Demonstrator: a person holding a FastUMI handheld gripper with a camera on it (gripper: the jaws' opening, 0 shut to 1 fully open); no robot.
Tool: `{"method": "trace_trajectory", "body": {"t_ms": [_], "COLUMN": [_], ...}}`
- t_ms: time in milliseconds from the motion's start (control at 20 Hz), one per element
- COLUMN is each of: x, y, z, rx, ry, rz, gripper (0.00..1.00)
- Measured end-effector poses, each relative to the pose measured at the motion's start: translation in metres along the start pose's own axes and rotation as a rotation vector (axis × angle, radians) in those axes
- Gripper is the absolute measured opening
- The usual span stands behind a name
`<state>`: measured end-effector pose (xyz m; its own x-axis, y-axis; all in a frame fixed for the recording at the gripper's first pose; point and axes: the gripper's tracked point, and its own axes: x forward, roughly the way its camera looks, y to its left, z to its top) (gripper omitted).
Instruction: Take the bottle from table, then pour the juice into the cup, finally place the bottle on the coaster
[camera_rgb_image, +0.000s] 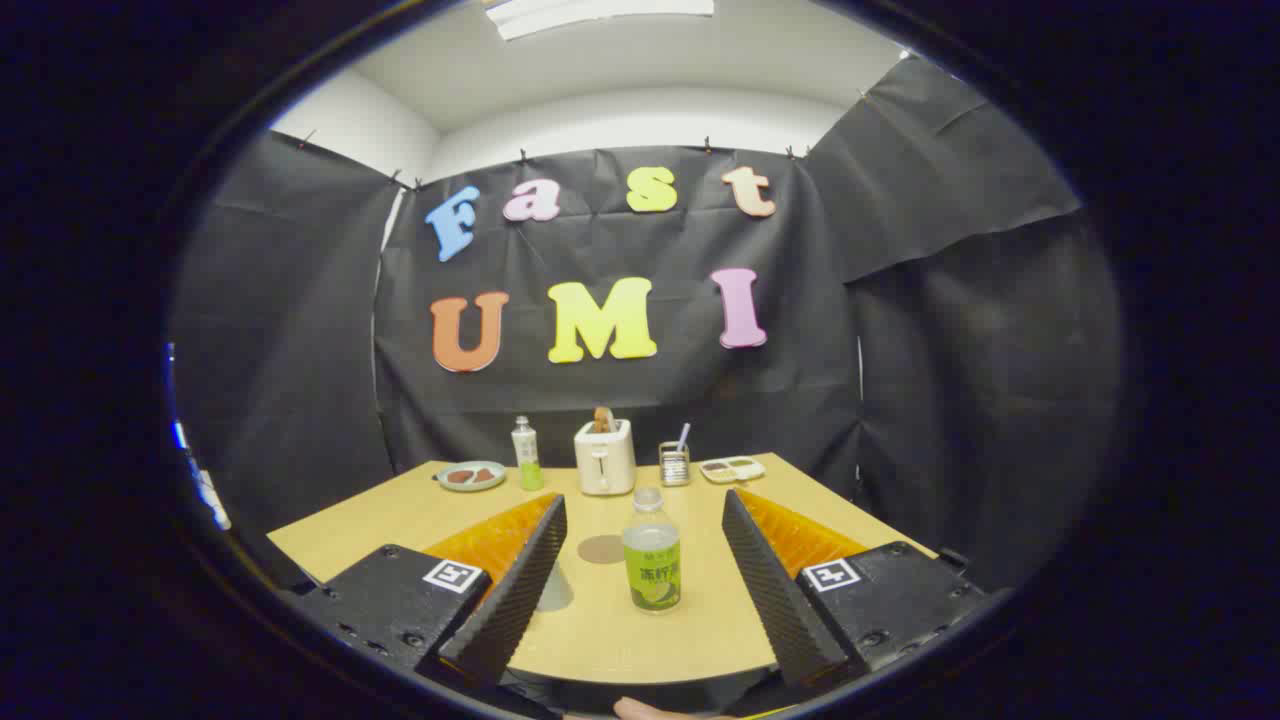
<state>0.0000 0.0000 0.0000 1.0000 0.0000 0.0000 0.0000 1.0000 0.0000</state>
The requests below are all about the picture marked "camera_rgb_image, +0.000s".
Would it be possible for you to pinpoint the ceiling light panel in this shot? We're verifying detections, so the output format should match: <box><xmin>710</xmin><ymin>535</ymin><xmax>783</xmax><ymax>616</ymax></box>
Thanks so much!
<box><xmin>485</xmin><ymin>0</ymin><xmax>716</xmax><ymax>41</ymax></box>

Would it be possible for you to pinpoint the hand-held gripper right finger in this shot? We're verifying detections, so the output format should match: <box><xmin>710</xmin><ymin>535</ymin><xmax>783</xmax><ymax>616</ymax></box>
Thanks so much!
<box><xmin>722</xmin><ymin>488</ymin><xmax>993</xmax><ymax>689</ymax></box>

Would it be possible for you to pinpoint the small bottle with green liquid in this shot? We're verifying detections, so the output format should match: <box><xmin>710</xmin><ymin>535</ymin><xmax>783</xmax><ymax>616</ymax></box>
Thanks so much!
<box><xmin>511</xmin><ymin>416</ymin><xmax>545</xmax><ymax>492</ymax></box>

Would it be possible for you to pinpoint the green label juice bottle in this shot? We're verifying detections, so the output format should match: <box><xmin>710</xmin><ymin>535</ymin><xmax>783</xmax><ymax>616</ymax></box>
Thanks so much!
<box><xmin>622</xmin><ymin>487</ymin><xmax>683</xmax><ymax>614</ymax></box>

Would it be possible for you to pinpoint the cream toaster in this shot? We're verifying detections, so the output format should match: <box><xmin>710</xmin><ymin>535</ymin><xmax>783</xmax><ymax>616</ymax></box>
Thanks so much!
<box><xmin>574</xmin><ymin>419</ymin><xmax>637</xmax><ymax>497</ymax></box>

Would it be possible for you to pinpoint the green plate with food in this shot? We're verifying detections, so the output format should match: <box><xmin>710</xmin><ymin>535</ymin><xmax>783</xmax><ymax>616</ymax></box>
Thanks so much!
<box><xmin>437</xmin><ymin>460</ymin><xmax>507</xmax><ymax>493</ymax></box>

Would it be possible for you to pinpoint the cream divided tray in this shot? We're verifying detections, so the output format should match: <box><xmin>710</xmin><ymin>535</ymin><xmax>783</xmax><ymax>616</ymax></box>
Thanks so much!
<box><xmin>700</xmin><ymin>456</ymin><xmax>767</xmax><ymax>485</ymax></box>

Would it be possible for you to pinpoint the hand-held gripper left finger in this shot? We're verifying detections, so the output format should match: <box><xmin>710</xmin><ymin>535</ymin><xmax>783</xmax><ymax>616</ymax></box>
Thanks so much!
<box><xmin>290</xmin><ymin>492</ymin><xmax>569</xmax><ymax>689</ymax></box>

